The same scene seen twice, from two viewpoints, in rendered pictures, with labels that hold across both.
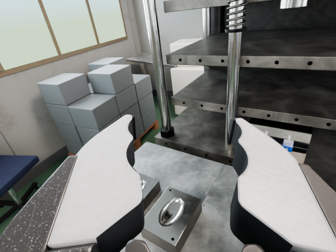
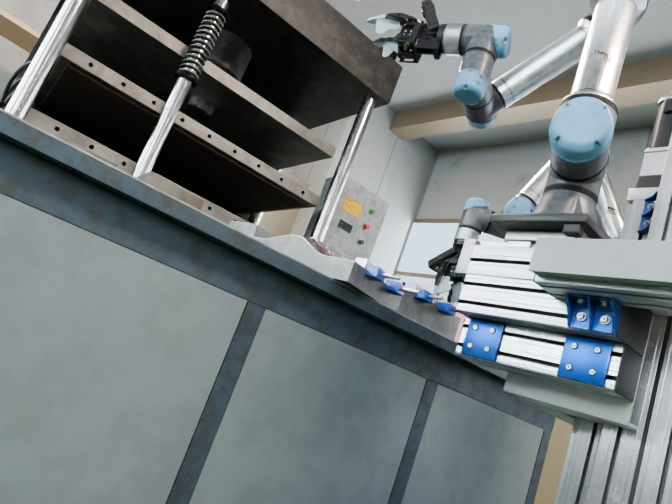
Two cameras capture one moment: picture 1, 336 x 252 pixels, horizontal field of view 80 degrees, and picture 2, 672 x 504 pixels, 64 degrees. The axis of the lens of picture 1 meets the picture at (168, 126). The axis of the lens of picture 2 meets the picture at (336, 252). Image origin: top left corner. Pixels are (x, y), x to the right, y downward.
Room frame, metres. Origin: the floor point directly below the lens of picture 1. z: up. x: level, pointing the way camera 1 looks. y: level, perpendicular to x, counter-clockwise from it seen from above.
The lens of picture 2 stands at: (-0.44, 1.13, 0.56)
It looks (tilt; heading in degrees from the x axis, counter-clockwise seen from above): 13 degrees up; 291
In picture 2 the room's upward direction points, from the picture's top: 21 degrees clockwise
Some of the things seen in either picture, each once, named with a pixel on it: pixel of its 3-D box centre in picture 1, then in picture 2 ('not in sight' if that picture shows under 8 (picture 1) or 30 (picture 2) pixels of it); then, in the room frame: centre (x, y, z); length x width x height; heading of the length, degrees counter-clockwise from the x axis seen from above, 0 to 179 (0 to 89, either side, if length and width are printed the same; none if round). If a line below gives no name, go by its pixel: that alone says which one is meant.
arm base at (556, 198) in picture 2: not in sight; (564, 215); (-0.46, -0.09, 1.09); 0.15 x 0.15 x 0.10
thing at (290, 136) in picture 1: (282, 120); not in sight; (0.99, -0.66, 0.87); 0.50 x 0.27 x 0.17; 144
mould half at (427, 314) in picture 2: not in sight; (379, 302); (0.02, -0.63, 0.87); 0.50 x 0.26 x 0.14; 144
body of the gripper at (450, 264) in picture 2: not in sight; (461, 262); (-0.22, -0.52, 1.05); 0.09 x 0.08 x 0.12; 144
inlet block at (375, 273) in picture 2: not in sight; (378, 274); (-0.08, -0.16, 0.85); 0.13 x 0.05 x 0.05; 161
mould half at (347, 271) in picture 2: not in sight; (309, 265); (0.16, -0.29, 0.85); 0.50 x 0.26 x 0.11; 161
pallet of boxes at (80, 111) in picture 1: (109, 109); not in sight; (2.31, 0.69, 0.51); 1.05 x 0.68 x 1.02; 149
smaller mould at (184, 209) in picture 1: (172, 217); (159, 202); (0.48, 0.03, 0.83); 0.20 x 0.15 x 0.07; 144
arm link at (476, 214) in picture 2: not in sight; (474, 217); (-0.21, -0.52, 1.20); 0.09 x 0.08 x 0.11; 14
